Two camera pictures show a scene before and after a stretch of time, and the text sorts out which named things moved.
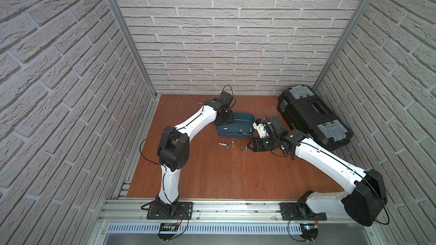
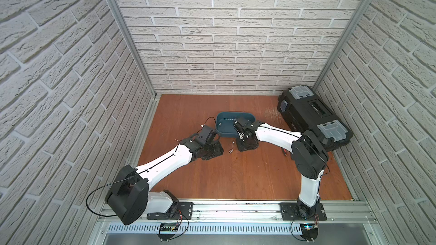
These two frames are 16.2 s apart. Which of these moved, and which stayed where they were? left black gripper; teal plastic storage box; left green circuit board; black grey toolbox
Moved: left black gripper
Stayed: left green circuit board; teal plastic storage box; black grey toolbox
